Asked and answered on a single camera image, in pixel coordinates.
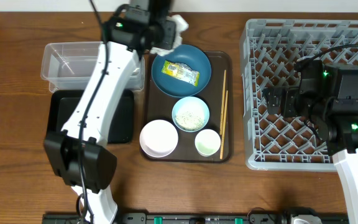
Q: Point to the green yellow snack wrapper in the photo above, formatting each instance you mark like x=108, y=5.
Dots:
x=181, y=72

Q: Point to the light blue rice bowl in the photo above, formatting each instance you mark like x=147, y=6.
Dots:
x=190, y=114

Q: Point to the grey dishwasher rack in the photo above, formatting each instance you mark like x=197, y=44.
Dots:
x=269, y=49

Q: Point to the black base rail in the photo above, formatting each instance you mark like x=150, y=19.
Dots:
x=141, y=218

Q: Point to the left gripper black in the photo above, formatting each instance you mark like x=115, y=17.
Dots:
x=169, y=39

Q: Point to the black plastic tray bin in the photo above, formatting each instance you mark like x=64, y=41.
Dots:
x=64, y=102

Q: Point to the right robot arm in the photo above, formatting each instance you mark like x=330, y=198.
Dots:
x=327, y=96

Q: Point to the wooden chopstick right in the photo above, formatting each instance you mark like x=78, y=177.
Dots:
x=223, y=126

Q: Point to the wooden chopstick left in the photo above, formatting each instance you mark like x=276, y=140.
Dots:
x=222, y=103

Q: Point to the clear plastic waste bin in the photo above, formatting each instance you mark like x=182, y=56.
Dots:
x=69, y=65

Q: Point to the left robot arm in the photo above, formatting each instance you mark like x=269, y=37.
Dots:
x=77, y=153

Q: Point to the wooden chopstick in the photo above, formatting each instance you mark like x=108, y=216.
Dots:
x=223, y=126
x=222, y=103

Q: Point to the dark blue bowl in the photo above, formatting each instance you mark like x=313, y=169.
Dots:
x=189, y=55

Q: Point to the white napkin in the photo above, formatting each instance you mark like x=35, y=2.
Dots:
x=181, y=26

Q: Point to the white cup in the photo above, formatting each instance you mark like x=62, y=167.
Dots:
x=207, y=142

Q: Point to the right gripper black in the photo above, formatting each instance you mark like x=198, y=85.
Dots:
x=289, y=94

